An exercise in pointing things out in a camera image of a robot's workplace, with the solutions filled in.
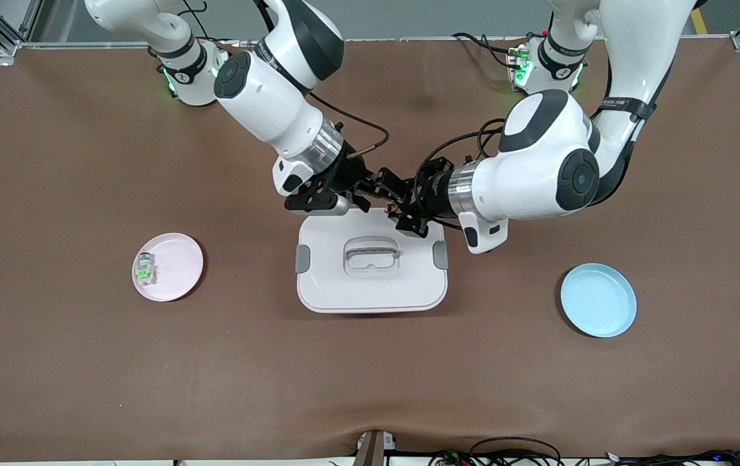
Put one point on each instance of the pink round plate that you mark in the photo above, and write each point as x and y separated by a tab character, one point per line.
176	268

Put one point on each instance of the white lidded storage box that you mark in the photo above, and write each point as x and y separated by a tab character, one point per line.
370	291

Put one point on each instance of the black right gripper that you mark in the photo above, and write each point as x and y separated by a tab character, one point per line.
352	173

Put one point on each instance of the grey box latch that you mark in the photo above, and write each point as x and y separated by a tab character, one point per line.
303	259
440	255

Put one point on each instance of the small green-labelled clear bottle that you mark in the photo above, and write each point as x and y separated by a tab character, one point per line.
145	270

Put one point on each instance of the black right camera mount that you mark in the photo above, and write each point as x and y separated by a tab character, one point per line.
305	202

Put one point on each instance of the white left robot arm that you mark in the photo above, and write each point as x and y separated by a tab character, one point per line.
538	175

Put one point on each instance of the orange and black switch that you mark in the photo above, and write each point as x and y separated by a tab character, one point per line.
393	208

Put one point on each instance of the aluminium frame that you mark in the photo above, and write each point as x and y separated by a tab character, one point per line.
409	39

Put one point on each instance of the light blue round plate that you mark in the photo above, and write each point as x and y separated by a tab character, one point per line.
598	300

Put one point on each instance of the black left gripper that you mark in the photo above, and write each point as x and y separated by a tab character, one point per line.
433	191

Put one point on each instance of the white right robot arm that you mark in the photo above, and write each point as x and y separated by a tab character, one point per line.
266	97

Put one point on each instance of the grey table edge bracket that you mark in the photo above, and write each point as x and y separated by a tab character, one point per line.
373	450

